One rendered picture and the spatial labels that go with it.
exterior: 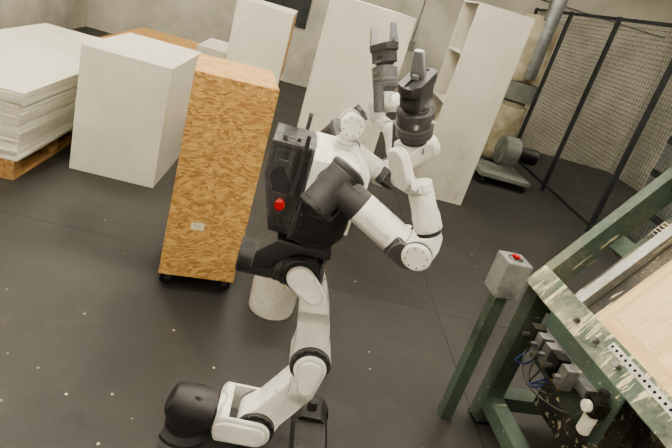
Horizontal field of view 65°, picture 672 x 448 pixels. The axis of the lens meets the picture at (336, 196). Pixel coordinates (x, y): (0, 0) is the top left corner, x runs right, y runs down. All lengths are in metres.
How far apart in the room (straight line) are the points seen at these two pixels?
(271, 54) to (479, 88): 2.17
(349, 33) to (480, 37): 2.04
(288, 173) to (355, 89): 2.48
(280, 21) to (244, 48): 0.46
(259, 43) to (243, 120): 2.97
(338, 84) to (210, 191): 1.48
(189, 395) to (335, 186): 1.05
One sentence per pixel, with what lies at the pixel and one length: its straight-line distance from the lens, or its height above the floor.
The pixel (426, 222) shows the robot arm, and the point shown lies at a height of 1.33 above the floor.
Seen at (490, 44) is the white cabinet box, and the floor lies 1.71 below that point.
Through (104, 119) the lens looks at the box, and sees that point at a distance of 4.29.
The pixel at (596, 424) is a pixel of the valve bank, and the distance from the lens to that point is 2.25.
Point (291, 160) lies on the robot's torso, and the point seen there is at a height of 1.32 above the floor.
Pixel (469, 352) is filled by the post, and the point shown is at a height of 0.41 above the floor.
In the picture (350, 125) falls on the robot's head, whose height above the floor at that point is 1.45.
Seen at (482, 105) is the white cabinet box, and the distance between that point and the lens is 5.73.
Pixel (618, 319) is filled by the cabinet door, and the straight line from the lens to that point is 2.36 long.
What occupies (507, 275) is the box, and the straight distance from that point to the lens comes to 2.44.
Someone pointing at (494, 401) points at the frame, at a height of 0.18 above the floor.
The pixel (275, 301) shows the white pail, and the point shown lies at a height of 0.13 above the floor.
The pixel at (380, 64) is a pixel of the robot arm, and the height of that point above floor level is 1.60.
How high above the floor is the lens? 1.79
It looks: 21 degrees down
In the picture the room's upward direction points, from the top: 17 degrees clockwise
